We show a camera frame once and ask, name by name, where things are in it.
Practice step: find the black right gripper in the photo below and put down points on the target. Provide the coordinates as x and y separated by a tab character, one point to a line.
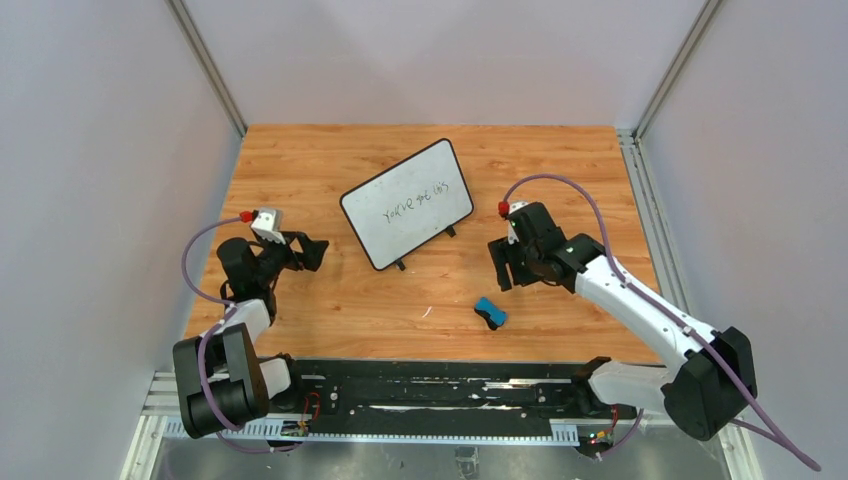
510	255

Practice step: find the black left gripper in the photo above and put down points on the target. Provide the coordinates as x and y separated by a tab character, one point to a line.
292	249

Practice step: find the blue and black eraser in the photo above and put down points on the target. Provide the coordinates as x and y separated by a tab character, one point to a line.
494	317

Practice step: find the white whiteboard with black frame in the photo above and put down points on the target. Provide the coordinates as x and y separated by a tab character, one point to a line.
405	206

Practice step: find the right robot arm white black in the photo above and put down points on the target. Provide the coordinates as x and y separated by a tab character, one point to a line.
706	377

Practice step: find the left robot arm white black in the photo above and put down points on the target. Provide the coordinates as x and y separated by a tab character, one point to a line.
221	381

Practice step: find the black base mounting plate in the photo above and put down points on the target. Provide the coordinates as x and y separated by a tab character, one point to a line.
447	399

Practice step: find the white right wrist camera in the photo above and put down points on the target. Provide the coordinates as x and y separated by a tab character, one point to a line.
515	206

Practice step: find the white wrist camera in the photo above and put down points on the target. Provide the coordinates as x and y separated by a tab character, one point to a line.
266	225
515	206

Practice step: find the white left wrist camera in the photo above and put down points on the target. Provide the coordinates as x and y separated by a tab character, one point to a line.
266	225

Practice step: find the right aluminium table rail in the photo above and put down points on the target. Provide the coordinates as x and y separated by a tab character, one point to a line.
652	221

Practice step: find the aluminium front rail frame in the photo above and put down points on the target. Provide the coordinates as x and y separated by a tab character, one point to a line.
392	443

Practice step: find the left aluminium corner post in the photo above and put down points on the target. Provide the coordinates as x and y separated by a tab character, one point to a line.
195	41

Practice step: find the aluminium corner post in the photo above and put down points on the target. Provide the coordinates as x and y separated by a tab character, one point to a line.
687	48
195	41

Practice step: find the right aluminium corner post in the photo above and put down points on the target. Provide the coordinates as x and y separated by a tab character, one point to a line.
687	48

